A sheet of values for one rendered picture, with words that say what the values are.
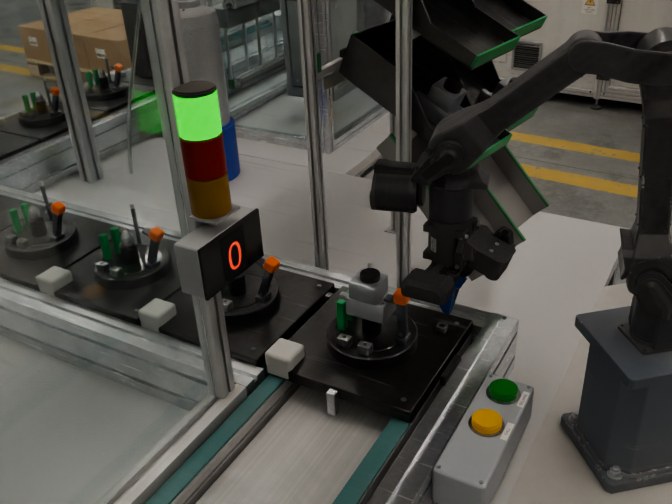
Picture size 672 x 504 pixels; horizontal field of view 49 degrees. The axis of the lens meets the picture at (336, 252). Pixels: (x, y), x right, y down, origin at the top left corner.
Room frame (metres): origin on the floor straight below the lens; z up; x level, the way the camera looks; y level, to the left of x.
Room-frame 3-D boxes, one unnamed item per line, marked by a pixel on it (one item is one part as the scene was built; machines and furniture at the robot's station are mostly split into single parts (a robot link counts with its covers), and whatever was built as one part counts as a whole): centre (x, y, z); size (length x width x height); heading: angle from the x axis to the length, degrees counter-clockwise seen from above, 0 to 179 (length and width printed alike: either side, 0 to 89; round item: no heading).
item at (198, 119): (0.81, 0.15, 1.38); 0.05 x 0.05 x 0.05
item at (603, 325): (0.77, -0.41, 0.96); 0.15 x 0.15 x 0.20; 10
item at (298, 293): (1.04, 0.17, 1.01); 0.24 x 0.24 x 0.13; 59
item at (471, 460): (0.72, -0.19, 0.93); 0.21 x 0.07 x 0.06; 149
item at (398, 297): (0.89, -0.09, 1.04); 0.04 x 0.02 x 0.08; 59
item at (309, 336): (0.91, -0.05, 0.96); 0.24 x 0.24 x 0.02; 59
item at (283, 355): (0.88, 0.09, 0.97); 0.05 x 0.05 x 0.04; 59
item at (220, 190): (0.81, 0.15, 1.28); 0.05 x 0.05 x 0.05
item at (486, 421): (0.72, -0.19, 0.96); 0.04 x 0.04 x 0.02
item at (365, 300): (0.91, -0.04, 1.06); 0.08 x 0.04 x 0.07; 59
